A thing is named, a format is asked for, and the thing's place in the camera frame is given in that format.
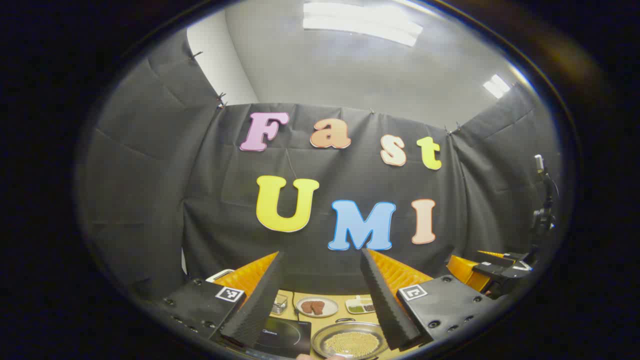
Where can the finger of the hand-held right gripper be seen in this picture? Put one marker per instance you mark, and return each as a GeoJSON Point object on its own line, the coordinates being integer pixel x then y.
{"type": "Point", "coordinates": [467, 272]}
{"type": "Point", "coordinates": [500, 269]}

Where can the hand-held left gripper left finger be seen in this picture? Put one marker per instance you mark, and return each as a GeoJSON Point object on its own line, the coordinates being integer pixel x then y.
{"type": "Point", "coordinates": [260, 310]}

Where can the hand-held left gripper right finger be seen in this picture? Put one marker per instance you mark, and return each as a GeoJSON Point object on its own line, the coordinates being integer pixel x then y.
{"type": "Point", "coordinates": [385, 310]}

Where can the black induction cooktop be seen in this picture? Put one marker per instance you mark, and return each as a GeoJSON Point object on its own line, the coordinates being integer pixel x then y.
{"type": "Point", "coordinates": [285, 335]}

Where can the stainless steel pot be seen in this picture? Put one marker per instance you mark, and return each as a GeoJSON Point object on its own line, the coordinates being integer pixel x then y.
{"type": "Point", "coordinates": [325, 340]}

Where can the heap of dark red beans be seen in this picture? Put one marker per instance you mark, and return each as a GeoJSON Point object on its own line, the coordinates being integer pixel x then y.
{"type": "Point", "coordinates": [369, 307]}

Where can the white divided dish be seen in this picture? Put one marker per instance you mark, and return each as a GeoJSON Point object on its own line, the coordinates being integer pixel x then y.
{"type": "Point", "coordinates": [357, 301]}

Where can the heap of green mung beans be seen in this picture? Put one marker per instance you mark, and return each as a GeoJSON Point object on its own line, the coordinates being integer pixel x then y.
{"type": "Point", "coordinates": [356, 309]}

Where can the brown meat patty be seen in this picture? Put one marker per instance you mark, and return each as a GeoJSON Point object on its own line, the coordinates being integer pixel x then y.
{"type": "Point", "coordinates": [318, 307]}
{"type": "Point", "coordinates": [306, 307]}

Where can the pile of yellow soybeans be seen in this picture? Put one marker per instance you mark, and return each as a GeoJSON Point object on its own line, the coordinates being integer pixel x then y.
{"type": "Point", "coordinates": [352, 344]}

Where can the white toaster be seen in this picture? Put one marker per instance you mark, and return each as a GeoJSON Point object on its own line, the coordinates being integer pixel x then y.
{"type": "Point", "coordinates": [220, 274]}

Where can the white oval plate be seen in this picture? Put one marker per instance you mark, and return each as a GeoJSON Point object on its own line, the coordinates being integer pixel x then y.
{"type": "Point", "coordinates": [330, 307]}

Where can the small ceiling light panel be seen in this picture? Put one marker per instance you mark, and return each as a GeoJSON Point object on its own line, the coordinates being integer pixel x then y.
{"type": "Point", "coordinates": [496, 86]}

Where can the black backdrop cloth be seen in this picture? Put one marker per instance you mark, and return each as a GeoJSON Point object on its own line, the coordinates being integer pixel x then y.
{"type": "Point", "coordinates": [150, 200]}

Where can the long ceiling light panel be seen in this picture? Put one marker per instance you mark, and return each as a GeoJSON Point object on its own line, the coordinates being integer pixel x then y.
{"type": "Point", "coordinates": [360, 22]}

